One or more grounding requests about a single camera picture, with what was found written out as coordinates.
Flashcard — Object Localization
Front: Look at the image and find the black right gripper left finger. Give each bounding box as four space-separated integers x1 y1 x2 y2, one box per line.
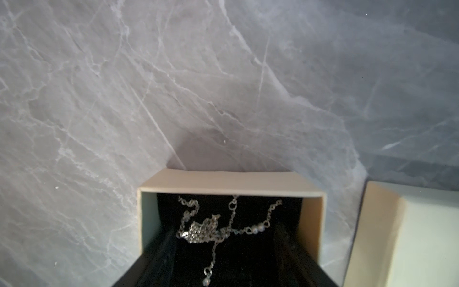
113 227 177 287

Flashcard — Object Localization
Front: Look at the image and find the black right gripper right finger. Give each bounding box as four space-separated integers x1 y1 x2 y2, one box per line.
274 224 337 287

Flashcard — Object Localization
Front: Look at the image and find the silver necklace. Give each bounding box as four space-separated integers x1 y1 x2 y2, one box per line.
175 195 283 287

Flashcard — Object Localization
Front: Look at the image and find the cream jewelry box base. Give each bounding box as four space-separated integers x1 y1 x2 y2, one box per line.
137 168 327 266

